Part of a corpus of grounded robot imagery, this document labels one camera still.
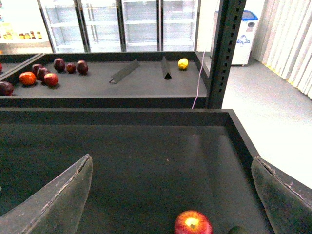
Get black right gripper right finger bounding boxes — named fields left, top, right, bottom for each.
left=251, top=157, right=312, bottom=234

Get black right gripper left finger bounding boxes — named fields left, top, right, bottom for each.
left=0, top=154, right=93, bottom=234

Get bright red apple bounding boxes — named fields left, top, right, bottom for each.
left=44, top=73, right=59, bottom=87

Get dark apple at edge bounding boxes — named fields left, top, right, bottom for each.
left=0, top=81, right=14, bottom=96

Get dark plum apple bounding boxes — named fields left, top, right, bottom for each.
left=37, top=67, right=51, bottom=82

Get small dark red apple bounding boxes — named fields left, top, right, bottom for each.
left=66, top=62, right=76, bottom=74

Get dark purple apple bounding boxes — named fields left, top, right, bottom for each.
left=31, top=63, right=43, bottom=76

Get dark red apple right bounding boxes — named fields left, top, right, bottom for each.
left=77, top=60, right=89, bottom=75

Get dark green fruit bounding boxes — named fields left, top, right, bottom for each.
left=227, top=226, right=249, bottom=234

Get lower black display tray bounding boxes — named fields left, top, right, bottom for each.
left=0, top=108, right=275, bottom=234

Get black display tray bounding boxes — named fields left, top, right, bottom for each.
left=0, top=108, right=275, bottom=234
left=0, top=51, right=210, bottom=108

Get orange red tomato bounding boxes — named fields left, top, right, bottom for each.
left=19, top=72, right=37, bottom=86

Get grey flat divider bar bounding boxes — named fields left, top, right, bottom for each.
left=109, top=59, right=139, bottom=84

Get upper black display tray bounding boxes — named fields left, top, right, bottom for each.
left=0, top=51, right=210, bottom=108

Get white chest freezer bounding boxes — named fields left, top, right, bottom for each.
left=221, top=10, right=258, bottom=66

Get yellow lemon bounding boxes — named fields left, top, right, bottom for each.
left=178, top=58, right=189, bottom=70

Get black triangular divider bar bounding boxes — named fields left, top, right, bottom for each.
left=161, top=56, right=172, bottom=80

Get jars on shelf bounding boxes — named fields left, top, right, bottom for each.
left=0, top=21, right=43, bottom=41

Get glass door refrigerator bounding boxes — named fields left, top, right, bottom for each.
left=38, top=0, right=200, bottom=53

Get pink cable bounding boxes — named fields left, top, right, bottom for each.
left=191, top=47, right=207, bottom=109

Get black perforated shelf post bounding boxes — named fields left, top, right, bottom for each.
left=206, top=0, right=247, bottom=109

